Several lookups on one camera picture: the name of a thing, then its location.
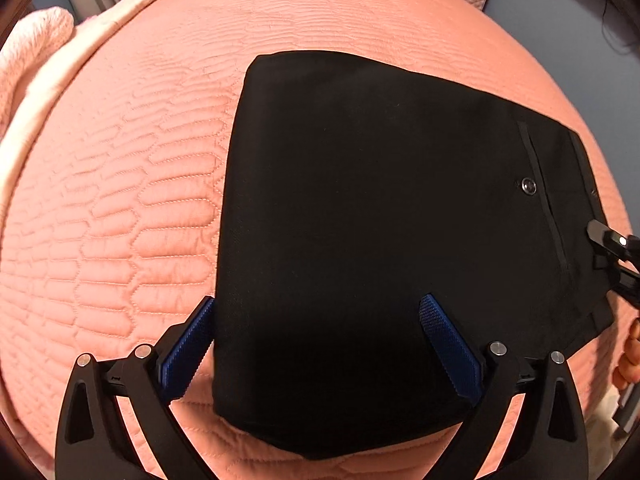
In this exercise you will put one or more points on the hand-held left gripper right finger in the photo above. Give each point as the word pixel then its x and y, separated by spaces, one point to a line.
pixel 450 347

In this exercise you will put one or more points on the pale pink blanket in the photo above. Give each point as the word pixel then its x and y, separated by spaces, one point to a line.
pixel 60 75

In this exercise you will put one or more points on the pink quilted bedspread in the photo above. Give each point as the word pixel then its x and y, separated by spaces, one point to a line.
pixel 125 210

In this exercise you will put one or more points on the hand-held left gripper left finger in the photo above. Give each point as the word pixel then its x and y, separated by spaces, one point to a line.
pixel 187 350

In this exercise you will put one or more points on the person's right hand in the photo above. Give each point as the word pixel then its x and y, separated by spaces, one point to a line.
pixel 630 360

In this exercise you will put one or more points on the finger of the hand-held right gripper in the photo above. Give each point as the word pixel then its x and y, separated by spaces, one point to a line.
pixel 615 245

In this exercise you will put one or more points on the black pants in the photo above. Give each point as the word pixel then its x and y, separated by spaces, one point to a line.
pixel 375 210

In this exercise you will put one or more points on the pink floral pillow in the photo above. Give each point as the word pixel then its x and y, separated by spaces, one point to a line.
pixel 35 45

